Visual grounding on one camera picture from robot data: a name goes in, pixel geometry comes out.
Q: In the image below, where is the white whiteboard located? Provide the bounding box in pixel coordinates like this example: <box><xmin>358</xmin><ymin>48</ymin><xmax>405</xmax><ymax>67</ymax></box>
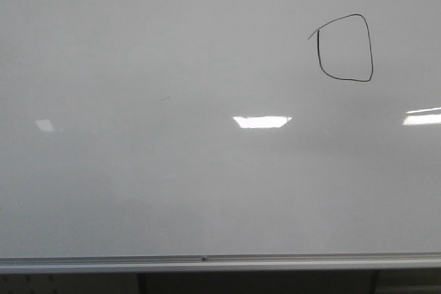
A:
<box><xmin>1</xmin><ymin>0</ymin><xmax>440</xmax><ymax>258</ymax></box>

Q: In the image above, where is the grey aluminium marker tray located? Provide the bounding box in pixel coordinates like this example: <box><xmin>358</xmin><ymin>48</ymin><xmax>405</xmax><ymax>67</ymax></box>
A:
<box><xmin>1</xmin><ymin>252</ymin><xmax>440</xmax><ymax>274</ymax></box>

